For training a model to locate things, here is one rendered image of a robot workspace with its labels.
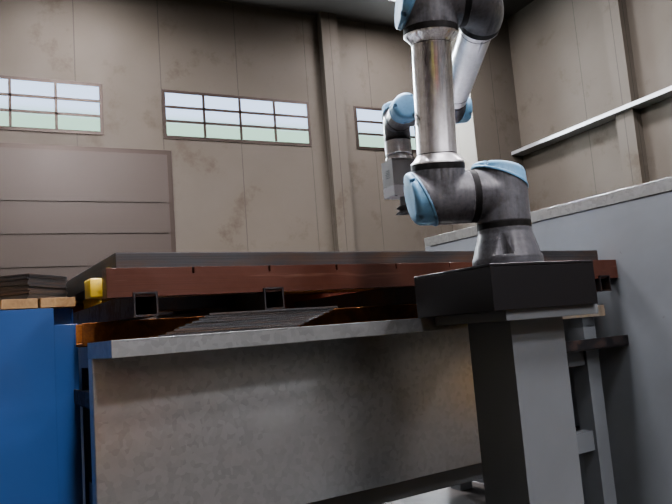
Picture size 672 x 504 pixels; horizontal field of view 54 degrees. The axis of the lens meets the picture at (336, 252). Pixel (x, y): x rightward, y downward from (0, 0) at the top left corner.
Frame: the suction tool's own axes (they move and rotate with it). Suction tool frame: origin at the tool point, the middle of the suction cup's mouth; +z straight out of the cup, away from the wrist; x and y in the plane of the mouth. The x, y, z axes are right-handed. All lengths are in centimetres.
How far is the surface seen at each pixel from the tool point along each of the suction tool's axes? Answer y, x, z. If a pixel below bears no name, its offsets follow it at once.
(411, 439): 12, 15, 58
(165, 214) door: -76, -802, -147
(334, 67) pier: -365, -799, -398
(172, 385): 70, 22, 39
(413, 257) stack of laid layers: 0.9, 4.5, 12.8
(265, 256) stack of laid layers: 44.6, 10.1, 12.1
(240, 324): 57, 29, 28
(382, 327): 27, 33, 31
